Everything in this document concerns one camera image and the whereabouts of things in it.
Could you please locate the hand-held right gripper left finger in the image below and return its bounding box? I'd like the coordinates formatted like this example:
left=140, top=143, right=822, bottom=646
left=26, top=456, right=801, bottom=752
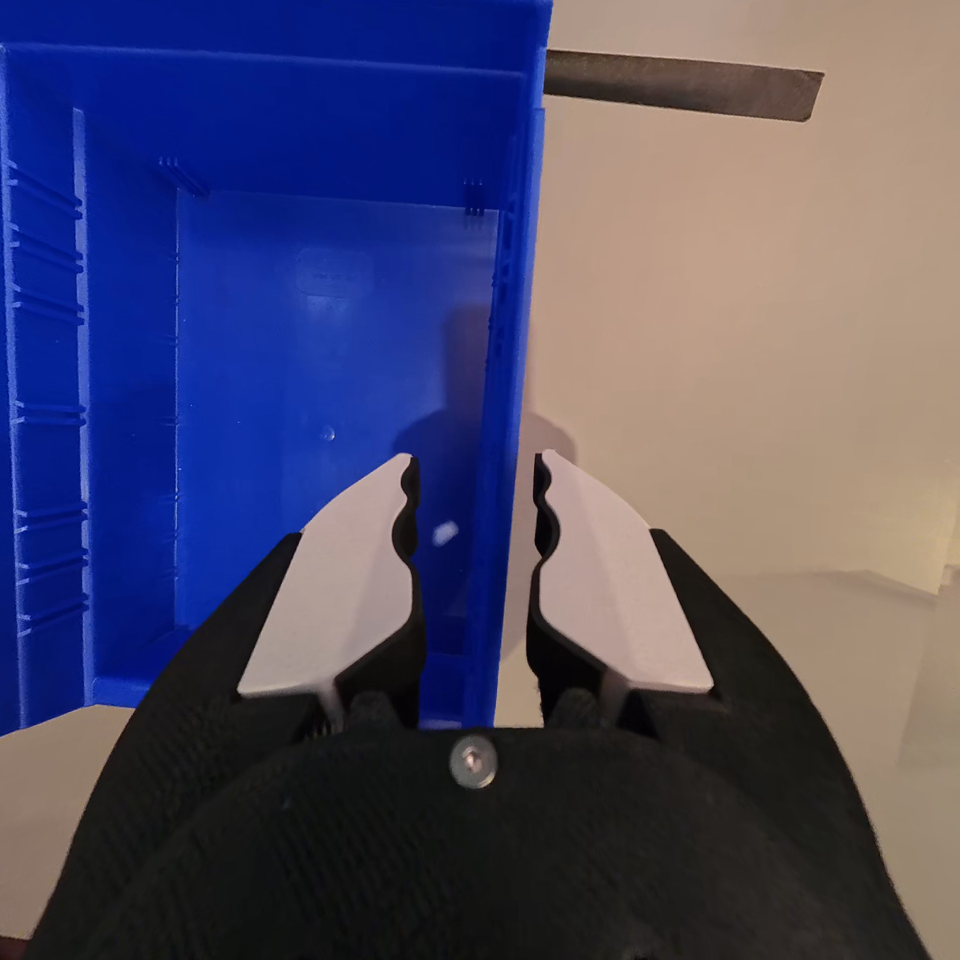
left=237, top=452, right=427, bottom=732

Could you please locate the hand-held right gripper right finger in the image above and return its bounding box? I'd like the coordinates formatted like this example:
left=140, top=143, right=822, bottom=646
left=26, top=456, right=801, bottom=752
left=526, top=450, right=715, bottom=732

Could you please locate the blue plastic bin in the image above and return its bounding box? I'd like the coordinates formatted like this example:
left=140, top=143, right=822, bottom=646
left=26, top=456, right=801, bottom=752
left=0, top=0, right=554, bottom=740

